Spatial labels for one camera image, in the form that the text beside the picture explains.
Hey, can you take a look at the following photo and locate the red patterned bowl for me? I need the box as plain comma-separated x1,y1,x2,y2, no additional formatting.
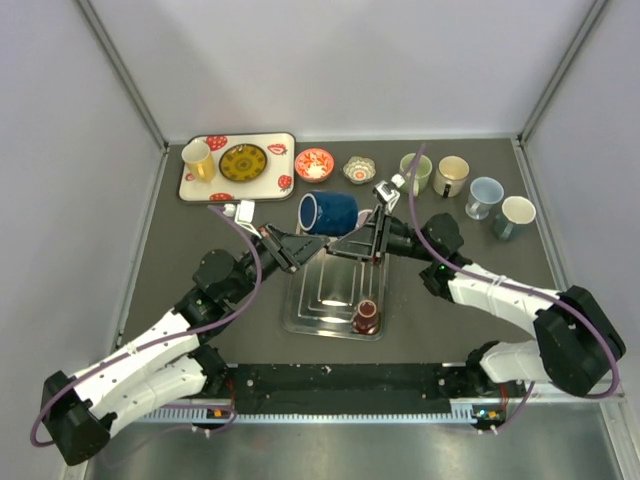
294,148,335,183

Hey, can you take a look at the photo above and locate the lilac mug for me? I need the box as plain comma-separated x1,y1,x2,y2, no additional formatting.
356,209,373,228

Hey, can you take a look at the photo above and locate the pale blue footed mug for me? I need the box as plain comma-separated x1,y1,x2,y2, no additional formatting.
465,177,504,220

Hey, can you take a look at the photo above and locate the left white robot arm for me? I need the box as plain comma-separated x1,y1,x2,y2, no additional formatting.
36,224,330,466

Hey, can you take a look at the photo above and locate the strawberry pattern tray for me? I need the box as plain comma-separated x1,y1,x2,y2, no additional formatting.
178,132,296,203

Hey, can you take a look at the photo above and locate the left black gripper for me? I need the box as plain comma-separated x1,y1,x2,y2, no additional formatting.
227,222,330,305

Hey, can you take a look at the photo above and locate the dark blue mug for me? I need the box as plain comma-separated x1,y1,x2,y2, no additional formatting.
297,191,359,237

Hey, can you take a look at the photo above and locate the grey blue mug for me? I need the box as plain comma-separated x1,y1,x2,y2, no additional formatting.
492,196,537,241

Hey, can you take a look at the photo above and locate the dark red brown mug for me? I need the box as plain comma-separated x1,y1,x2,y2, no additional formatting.
351,299,380,335

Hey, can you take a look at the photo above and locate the cream speckled mug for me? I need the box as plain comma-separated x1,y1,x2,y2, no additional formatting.
433,156,470,198

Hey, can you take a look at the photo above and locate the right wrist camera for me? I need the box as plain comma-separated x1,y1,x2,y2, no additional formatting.
373,174,405,215

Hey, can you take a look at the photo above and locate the small flower shaped bowl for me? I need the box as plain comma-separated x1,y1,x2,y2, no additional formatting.
342,156,376,185

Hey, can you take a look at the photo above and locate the metal tray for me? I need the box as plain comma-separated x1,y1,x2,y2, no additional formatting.
281,250,389,341

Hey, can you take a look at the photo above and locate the purple cable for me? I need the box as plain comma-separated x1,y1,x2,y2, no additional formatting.
402,142,621,399
29,203,265,447

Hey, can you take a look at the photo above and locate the grey cable duct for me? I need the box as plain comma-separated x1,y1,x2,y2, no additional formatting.
144,397,506,425

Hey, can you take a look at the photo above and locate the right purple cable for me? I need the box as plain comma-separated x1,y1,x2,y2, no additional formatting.
402,142,621,399

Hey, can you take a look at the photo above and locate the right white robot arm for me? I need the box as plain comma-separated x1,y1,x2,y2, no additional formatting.
327,208,626,399

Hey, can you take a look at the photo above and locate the light green mug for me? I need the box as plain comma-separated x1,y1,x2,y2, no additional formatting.
399,153,432,196

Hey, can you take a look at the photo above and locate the yellow patterned plate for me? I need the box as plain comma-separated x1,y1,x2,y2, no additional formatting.
219,143,268,183

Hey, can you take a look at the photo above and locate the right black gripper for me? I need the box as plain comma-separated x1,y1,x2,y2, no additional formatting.
328,205,438,264

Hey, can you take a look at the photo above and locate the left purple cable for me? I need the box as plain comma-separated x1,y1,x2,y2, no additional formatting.
29,203,265,447

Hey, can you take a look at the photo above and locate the yellow mug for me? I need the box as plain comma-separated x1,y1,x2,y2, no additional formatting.
181,140,215,182

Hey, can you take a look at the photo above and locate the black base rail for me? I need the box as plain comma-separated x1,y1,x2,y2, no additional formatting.
190,363,503,415

